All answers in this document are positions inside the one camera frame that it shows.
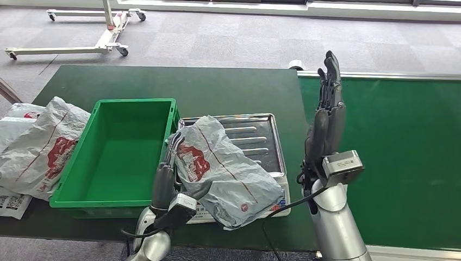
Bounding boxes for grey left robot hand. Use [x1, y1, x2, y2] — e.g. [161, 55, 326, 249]
[150, 131, 214, 231]

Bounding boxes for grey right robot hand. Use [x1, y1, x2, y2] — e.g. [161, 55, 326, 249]
[296, 49, 347, 197]

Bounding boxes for grey plastic mailer red print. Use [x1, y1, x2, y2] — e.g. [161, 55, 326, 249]
[168, 115, 286, 232]

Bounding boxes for green conveyor belt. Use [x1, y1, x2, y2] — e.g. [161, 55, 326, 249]
[298, 76, 461, 251]

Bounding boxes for green plastic crate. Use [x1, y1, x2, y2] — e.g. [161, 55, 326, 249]
[49, 98, 181, 219]

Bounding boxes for steel scale tray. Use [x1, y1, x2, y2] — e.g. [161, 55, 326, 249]
[178, 113, 288, 180]

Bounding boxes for white mailer bag QR codes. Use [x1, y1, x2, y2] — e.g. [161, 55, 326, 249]
[0, 185, 33, 220]

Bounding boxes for white mailer bag red logo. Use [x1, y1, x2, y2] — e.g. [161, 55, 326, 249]
[0, 102, 46, 152]

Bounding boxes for white wheeled lift stand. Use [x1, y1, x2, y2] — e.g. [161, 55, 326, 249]
[4, 0, 147, 61]

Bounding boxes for brown slanted bar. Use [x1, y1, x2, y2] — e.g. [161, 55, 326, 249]
[0, 77, 23, 105]

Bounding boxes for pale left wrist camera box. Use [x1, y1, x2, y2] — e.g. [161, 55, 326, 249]
[167, 192, 198, 221]

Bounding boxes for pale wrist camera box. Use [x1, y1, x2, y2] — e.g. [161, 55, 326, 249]
[167, 192, 198, 221]
[321, 150, 365, 187]

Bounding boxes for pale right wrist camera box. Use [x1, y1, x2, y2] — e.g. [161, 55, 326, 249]
[321, 150, 365, 187]

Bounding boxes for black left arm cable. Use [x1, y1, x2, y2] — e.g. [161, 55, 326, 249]
[120, 226, 165, 239]

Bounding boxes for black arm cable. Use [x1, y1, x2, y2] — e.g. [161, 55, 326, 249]
[260, 187, 329, 261]
[120, 226, 165, 239]

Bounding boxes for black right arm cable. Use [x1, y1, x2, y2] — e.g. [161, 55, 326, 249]
[260, 187, 329, 261]

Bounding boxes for silver conveyor side rail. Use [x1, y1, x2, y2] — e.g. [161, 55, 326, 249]
[296, 70, 461, 82]

